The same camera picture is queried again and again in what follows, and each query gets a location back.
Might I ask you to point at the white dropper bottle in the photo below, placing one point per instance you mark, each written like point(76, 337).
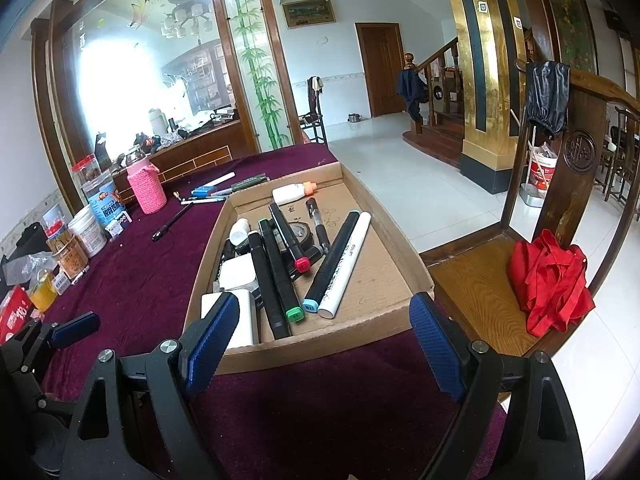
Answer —
point(239, 231)

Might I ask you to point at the silver blue pen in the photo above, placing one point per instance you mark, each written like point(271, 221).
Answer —
point(80, 275)

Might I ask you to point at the orange label clear cup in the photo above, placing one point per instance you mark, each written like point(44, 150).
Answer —
point(70, 260)

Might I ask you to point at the red carton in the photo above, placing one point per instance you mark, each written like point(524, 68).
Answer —
point(15, 310)

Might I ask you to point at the red blue sachet bundle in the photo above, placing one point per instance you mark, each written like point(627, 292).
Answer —
point(56, 234)

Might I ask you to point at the black pouch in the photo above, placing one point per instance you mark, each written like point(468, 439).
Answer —
point(30, 240)

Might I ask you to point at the green cap black marker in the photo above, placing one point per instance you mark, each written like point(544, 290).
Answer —
point(280, 270)

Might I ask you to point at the black tape roll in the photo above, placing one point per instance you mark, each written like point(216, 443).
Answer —
point(302, 234)

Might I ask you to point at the white wall charger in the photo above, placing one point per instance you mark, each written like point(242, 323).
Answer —
point(240, 272)
point(247, 320)

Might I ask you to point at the red cloth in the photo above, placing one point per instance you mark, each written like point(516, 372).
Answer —
point(550, 280)

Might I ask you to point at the wooden dining chair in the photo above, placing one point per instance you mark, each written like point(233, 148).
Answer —
point(622, 160)

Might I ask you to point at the gold black pillar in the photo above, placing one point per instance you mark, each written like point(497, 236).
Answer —
point(480, 110)

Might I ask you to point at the blue fish food canister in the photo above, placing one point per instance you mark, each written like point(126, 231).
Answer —
point(107, 205)

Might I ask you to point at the white thermos jug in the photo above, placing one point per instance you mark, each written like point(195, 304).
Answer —
point(157, 121)

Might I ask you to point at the white plastic tub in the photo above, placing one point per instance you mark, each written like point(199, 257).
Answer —
point(90, 232)

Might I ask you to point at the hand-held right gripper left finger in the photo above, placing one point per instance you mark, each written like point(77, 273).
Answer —
point(210, 340)

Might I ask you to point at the blue white small box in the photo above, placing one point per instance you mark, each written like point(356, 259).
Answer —
point(117, 220)

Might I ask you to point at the black gel pen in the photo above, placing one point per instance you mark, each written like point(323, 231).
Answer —
point(317, 225)

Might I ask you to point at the orange cap white bottle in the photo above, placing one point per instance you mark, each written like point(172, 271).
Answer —
point(290, 193)

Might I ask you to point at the dark blue jacket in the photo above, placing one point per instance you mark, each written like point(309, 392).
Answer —
point(410, 87)

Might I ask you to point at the bamboo painted glass panel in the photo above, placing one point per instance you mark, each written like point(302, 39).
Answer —
point(255, 60)

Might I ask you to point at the yellow jar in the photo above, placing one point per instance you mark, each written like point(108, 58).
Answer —
point(42, 292)

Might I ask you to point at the black leather garment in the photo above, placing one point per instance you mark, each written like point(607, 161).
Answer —
point(547, 95)

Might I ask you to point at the carved wooden chair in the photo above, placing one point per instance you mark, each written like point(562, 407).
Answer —
point(475, 280)

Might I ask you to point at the wooden stair railing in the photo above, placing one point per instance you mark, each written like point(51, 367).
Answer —
point(440, 60)

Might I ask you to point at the black capped pen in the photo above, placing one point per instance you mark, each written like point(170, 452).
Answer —
point(172, 222)

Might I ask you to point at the wooden door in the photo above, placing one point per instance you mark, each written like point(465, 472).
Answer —
point(382, 75)

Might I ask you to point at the cardboard box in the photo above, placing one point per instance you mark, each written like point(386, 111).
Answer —
point(370, 280)

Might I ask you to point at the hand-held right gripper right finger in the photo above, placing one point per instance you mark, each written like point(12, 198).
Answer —
point(440, 350)

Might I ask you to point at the blue battery pack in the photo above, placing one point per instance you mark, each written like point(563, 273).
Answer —
point(202, 191)

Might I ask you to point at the large wall painting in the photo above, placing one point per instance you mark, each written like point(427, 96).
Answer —
point(570, 20)

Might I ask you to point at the glass chandelier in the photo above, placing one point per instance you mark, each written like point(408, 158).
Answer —
point(187, 17)

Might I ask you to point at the white pen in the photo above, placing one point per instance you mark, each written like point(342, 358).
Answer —
point(205, 200)

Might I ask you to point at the white tube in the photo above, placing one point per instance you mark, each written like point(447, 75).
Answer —
point(345, 265)

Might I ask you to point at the pink knitted cup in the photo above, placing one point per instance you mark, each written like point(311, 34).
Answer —
point(147, 190)

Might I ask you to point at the wooden counter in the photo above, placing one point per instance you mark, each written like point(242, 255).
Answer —
point(200, 152)

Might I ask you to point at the plain black marker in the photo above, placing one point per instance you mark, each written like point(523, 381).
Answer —
point(265, 290)

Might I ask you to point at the red lid clear jar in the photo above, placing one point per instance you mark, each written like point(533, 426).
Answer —
point(87, 172)

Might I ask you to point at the blue cap black marker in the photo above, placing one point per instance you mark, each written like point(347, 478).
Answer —
point(330, 260)

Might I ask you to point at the white red bucket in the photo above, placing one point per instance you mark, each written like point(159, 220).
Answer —
point(542, 175)

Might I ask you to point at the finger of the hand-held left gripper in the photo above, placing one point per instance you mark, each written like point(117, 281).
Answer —
point(75, 329)

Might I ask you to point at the white barcode box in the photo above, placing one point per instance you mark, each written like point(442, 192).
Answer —
point(61, 282)

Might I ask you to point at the red cap black marker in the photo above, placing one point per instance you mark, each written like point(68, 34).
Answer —
point(290, 240)

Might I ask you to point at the white stick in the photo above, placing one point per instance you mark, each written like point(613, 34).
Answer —
point(220, 180)

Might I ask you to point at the clear plastic bag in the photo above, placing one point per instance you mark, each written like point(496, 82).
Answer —
point(27, 267)

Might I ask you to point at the framed landscape picture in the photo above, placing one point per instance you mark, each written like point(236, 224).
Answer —
point(308, 12)

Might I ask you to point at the dark wooden chair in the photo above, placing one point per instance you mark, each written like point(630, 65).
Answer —
point(312, 120)

